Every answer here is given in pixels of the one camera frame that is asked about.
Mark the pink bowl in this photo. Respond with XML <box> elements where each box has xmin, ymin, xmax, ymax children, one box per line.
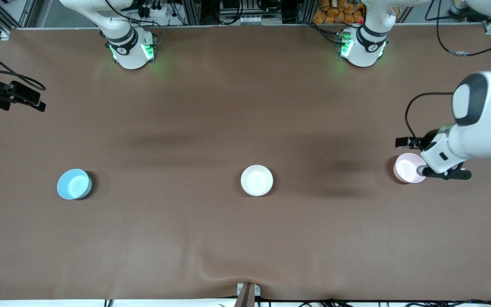
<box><xmin>393</xmin><ymin>153</ymin><xmax>427</xmax><ymax>184</ymax></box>

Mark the blue bowl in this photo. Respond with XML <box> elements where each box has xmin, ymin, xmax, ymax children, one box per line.
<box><xmin>57</xmin><ymin>168</ymin><xmax>93</xmax><ymax>200</ymax></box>

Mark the white bowl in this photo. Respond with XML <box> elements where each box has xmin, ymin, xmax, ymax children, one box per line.
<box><xmin>240</xmin><ymin>165</ymin><xmax>274</xmax><ymax>197</ymax></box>

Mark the orange packaged goods pile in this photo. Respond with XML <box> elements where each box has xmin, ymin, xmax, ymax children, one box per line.
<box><xmin>312</xmin><ymin>0</ymin><xmax>365</xmax><ymax>25</ymax></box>

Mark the white power strip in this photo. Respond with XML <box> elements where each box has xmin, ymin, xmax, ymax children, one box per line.
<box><xmin>140</xmin><ymin>3</ymin><xmax>168</xmax><ymax>18</ymax></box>

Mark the brown table cover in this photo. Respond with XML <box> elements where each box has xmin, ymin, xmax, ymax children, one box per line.
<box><xmin>0</xmin><ymin>25</ymin><xmax>491</xmax><ymax>301</ymax></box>

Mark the white terminal block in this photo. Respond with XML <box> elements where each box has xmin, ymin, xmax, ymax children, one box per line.
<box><xmin>237</xmin><ymin>15</ymin><xmax>272</xmax><ymax>25</ymax></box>

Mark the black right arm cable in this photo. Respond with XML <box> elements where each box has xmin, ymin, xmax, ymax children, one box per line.
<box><xmin>0</xmin><ymin>42</ymin><xmax>46</xmax><ymax>92</ymax></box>

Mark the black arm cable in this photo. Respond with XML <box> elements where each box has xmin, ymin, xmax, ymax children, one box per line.
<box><xmin>0</xmin><ymin>42</ymin><xmax>46</xmax><ymax>92</ymax></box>
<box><xmin>405</xmin><ymin>0</ymin><xmax>491</xmax><ymax>139</ymax></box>

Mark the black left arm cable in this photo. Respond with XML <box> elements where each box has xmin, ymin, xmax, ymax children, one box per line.
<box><xmin>405</xmin><ymin>0</ymin><xmax>491</xmax><ymax>139</ymax></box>

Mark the black base cable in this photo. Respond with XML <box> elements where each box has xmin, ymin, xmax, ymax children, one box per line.
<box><xmin>304</xmin><ymin>20</ymin><xmax>341</xmax><ymax>46</ymax></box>

